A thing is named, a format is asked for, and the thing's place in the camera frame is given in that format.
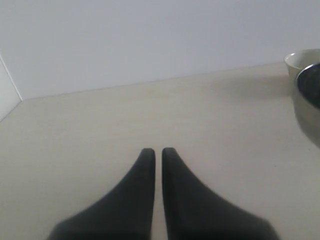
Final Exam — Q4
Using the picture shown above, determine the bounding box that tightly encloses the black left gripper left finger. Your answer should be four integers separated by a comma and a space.
48, 148, 156, 240

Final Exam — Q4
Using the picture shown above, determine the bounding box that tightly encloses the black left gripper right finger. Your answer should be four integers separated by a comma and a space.
162, 147, 272, 240

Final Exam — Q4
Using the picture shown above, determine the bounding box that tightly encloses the smooth steel bowl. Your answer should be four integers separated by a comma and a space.
292, 63, 320, 147

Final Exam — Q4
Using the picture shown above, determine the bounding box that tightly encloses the cream ceramic bowl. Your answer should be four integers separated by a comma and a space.
284, 48, 320, 80

